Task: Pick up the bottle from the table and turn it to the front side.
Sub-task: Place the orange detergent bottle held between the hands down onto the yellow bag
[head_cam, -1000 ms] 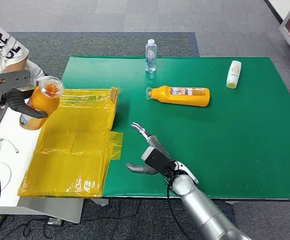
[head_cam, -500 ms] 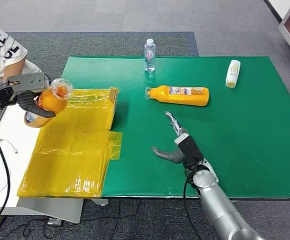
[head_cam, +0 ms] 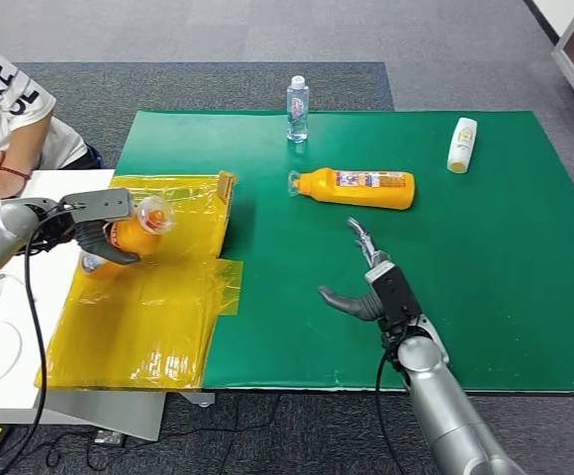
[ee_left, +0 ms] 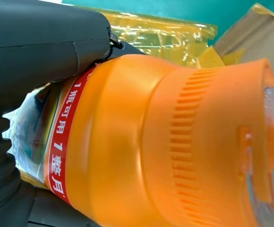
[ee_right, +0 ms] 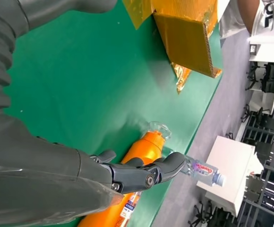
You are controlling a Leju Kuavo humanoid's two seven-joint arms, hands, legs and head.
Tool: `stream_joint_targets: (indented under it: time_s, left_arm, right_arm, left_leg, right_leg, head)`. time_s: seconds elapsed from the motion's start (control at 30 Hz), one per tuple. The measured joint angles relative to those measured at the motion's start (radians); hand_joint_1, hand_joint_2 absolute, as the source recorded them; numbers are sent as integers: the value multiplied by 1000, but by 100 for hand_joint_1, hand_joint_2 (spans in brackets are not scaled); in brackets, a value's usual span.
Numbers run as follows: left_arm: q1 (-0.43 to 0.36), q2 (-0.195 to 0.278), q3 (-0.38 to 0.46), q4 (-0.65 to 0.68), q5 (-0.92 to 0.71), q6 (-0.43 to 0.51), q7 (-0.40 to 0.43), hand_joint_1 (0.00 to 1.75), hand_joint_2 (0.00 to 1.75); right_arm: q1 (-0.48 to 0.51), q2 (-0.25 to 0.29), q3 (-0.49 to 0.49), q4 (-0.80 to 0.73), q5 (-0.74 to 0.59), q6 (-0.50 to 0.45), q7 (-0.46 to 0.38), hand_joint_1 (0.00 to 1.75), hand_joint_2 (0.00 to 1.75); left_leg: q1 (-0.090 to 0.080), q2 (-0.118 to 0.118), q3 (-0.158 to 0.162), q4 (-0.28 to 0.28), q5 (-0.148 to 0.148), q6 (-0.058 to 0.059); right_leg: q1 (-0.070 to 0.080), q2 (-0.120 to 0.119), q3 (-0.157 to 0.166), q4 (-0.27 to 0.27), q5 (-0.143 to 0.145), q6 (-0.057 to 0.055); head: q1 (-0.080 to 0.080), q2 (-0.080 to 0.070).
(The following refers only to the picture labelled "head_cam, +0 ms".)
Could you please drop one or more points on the yellow film covered sheet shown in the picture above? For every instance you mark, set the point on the yellow film covered sheet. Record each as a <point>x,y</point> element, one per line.
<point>143,328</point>

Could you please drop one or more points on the white cream bottle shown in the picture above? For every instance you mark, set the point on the white cream bottle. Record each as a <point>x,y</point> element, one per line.
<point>461,144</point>

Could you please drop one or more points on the clear water bottle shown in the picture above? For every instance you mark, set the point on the clear water bottle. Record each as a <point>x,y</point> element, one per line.
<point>297,111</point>

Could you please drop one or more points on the grey table base plate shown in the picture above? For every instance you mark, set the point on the grey table base plate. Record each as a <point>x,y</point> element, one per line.
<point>119,413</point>

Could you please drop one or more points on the person's forearm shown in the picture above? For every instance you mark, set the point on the person's forearm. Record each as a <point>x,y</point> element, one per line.
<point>27,147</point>

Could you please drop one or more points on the orange detergent bottle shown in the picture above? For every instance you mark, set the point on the orange detergent bottle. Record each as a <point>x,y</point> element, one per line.
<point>356,197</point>
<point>134,239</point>

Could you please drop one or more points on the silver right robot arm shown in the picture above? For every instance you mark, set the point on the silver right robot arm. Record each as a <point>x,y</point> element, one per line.
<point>445,419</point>

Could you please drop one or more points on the person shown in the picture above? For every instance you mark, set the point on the person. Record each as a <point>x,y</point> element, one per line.
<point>0,98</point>

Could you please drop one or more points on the grey table foot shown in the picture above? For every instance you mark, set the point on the grey table foot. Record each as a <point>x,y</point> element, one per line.
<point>198,398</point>

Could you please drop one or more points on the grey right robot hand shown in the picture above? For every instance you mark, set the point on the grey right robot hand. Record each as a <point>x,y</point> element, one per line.
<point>396,295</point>

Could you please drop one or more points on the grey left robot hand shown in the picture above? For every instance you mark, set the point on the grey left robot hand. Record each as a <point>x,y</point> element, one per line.
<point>99,204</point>

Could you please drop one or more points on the green table mat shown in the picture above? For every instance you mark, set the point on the green table mat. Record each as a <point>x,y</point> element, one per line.
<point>490,262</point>

